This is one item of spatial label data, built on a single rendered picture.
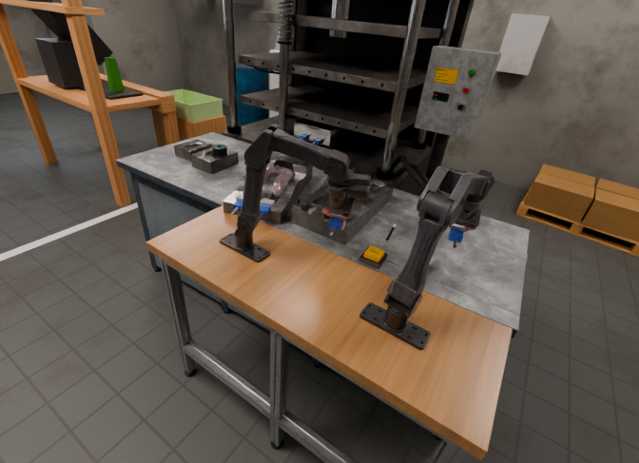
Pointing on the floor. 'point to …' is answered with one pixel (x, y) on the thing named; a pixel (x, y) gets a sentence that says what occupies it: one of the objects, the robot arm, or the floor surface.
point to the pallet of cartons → (585, 205)
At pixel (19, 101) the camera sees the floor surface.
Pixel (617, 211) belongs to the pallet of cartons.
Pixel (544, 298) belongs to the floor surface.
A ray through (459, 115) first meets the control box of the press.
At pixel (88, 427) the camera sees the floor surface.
